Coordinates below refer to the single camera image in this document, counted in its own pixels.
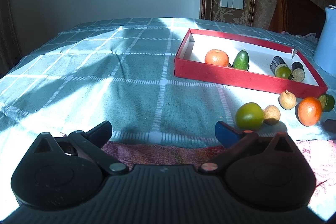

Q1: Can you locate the pink crumpled cloth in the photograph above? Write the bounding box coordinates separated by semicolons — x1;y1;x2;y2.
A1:
281;31;319;42

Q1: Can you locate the white wall switch panel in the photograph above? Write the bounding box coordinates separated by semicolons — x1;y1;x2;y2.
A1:
220;0;244;10

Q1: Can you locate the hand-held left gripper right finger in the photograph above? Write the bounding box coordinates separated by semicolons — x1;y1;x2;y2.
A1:
198;121;303;174

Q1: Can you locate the tan longan with stem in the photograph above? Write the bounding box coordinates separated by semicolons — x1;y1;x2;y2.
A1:
278;89;297;110

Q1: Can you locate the orange mandarin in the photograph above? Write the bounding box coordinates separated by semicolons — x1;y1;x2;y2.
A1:
204;49;230;67
298;97;322;126

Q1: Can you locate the dark wooden chair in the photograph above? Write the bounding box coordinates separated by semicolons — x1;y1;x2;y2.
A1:
268;0;326;37

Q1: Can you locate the green cucumber piece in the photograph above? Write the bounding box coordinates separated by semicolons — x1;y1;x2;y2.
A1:
318;93;335;112
232;49;250;71

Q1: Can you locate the dark eggplant piece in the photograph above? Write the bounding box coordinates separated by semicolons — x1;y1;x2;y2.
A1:
270;56;289;75
291;62;306;82

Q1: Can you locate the light green tomato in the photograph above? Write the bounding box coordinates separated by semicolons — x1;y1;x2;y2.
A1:
235;102;264;131

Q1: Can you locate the teal checked tablecloth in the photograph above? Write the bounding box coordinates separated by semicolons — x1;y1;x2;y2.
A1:
0;17;336;216

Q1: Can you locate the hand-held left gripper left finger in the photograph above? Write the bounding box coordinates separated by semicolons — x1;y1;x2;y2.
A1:
25;120;130;176

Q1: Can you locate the shallow red cardboard box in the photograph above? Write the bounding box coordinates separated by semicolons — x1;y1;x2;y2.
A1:
174;28;328;95

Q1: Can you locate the pink patterned towel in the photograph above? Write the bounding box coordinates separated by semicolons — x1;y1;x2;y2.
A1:
101;139;336;188

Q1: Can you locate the dark green tomato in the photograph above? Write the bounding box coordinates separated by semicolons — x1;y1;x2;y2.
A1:
275;66;292;80

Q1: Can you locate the light blue electric kettle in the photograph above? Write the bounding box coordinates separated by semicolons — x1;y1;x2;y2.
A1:
313;5;336;73

